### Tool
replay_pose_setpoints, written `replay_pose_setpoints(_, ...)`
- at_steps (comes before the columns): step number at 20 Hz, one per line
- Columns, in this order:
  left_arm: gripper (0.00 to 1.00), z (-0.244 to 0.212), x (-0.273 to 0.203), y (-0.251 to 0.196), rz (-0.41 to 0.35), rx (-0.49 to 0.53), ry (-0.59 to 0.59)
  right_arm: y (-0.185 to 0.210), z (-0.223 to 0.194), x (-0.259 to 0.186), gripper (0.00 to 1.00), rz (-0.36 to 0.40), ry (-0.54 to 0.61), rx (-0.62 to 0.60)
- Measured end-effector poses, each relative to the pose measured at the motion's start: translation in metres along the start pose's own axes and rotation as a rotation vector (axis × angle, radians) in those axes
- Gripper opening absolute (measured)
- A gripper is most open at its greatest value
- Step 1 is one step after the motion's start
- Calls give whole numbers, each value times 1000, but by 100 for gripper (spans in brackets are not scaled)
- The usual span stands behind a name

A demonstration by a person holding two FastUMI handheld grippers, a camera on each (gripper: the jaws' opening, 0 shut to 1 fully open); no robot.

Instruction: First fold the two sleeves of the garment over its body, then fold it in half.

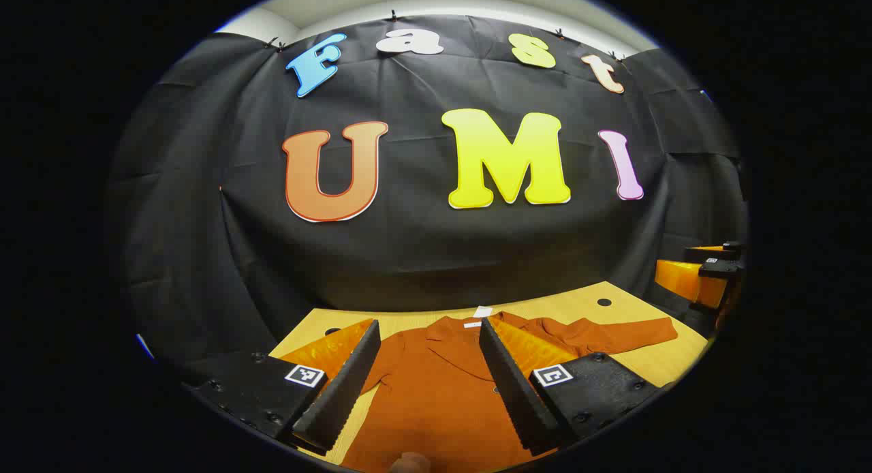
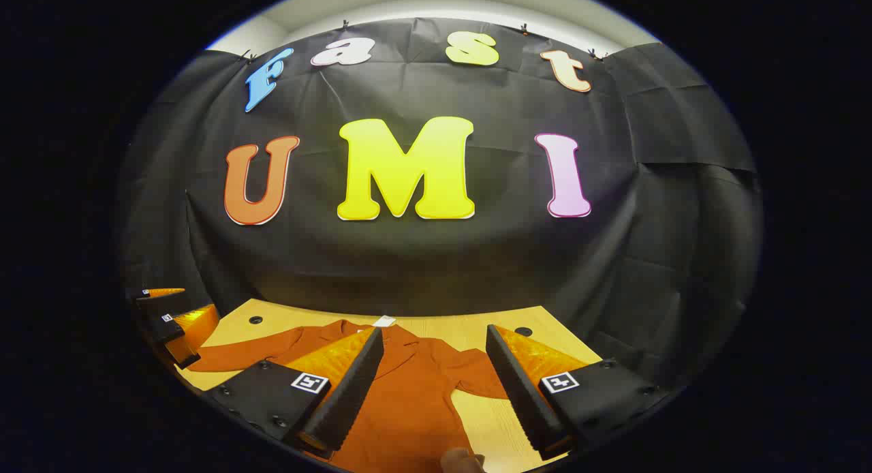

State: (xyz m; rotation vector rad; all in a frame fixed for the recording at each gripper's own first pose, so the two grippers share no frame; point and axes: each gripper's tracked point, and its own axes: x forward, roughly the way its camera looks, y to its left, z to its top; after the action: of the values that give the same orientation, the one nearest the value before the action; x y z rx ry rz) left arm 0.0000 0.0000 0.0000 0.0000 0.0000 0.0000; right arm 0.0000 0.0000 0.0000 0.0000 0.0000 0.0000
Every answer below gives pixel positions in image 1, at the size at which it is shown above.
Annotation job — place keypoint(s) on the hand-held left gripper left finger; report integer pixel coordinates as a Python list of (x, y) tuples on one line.
[(344, 391)]

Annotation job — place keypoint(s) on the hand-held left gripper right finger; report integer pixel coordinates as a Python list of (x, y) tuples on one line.
[(514, 391)]

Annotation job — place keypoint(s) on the white paper hang tag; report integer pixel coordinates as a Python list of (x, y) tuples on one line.
[(482, 311)]

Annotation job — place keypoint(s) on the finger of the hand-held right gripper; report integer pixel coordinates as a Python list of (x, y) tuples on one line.
[(722, 253), (688, 279)]

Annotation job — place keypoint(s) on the black backdrop cloth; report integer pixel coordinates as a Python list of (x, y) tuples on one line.
[(409, 255)]

